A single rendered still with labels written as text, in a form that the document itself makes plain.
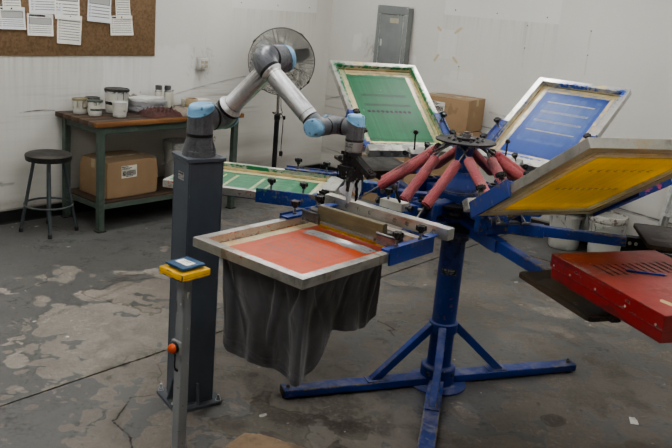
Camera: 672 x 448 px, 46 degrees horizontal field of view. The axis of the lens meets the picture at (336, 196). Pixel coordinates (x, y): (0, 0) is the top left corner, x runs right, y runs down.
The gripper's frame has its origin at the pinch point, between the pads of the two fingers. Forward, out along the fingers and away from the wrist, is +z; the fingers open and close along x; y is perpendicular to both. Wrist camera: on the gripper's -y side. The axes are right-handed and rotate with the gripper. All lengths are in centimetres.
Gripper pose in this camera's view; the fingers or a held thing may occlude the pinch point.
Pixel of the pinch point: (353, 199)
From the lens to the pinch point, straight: 326.1
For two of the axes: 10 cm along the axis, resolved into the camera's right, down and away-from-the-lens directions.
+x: -6.4, 1.4, -7.6
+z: -0.8, 9.7, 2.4
